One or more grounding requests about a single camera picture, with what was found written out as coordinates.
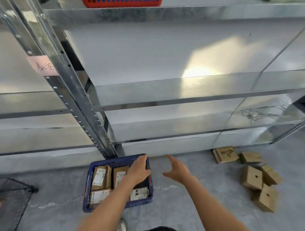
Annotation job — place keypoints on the person's right hand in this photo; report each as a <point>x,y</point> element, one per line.
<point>179,171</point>

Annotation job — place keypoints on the person's left hand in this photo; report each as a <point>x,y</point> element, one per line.
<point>137,171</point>

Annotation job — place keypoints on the small labelled cardboard box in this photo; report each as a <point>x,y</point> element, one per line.
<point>119,177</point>

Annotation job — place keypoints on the printed flat cardboard box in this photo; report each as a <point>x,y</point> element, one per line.
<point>226,154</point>

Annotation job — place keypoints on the cardboard box with handwritten label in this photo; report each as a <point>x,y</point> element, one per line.
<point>140,194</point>

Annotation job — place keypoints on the silver metal shelving rack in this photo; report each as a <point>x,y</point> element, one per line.
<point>35,133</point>
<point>166,95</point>

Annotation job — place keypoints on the red plastic basket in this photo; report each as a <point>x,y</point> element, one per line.
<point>121,2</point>

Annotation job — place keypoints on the person's right forearm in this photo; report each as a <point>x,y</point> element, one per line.
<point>209,204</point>

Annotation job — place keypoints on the person's right thumb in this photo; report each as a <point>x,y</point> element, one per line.
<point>167,174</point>

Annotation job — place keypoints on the white shoe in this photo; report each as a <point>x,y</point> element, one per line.
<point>122,225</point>

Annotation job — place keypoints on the person's left forearm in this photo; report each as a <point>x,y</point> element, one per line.
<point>112,204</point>

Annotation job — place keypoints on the blue plastic crate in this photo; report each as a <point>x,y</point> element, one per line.
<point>88,180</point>

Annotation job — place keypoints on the wide labelled cardboard box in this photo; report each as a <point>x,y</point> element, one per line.
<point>99,197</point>

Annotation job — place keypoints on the pink paper label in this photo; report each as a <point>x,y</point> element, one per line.
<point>43,66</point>

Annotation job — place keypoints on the plain cardboard box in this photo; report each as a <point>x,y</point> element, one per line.
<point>266,198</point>
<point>250,157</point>
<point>271,175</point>
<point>252,177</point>

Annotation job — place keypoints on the person's left thumb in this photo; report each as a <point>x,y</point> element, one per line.
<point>148,172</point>

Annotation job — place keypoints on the tall labelled cardboard box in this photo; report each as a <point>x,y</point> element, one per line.
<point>101,178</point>

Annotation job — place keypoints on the dark trousers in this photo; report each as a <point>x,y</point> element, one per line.
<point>162,229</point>

